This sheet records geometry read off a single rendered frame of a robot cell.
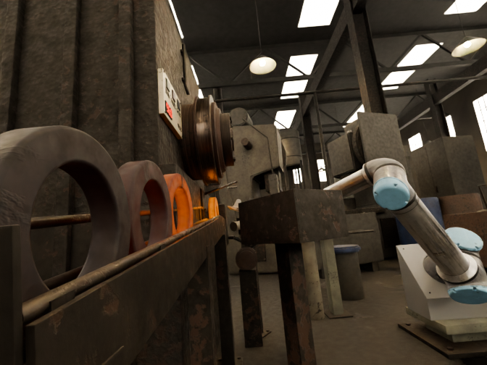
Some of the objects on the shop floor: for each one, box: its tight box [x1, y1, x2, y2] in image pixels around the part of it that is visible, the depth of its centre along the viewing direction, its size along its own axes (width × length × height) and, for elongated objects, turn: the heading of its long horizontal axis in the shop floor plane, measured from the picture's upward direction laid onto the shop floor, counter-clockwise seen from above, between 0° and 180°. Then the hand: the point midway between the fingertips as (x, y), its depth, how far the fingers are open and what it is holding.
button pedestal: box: [320, 239, 354, 319], centre depth 191 cm, size 16×24×62 cm, turn 155°
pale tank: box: [280, 129, 306, 191], centre depth 1025 cm, size 92×92×450 cm
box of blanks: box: [314, 212, 384, 279], centre depth 366 cm, size 103×83×77 cm
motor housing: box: [236, 246, 263, 348], centre depth 156 cm, size 13×22×54 cm, turn 155°
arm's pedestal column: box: [398, 322, 487, 359], centre depth 134 cm, size 40×40×8 cm
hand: (230, 208), depth 132 cm, fingers closed
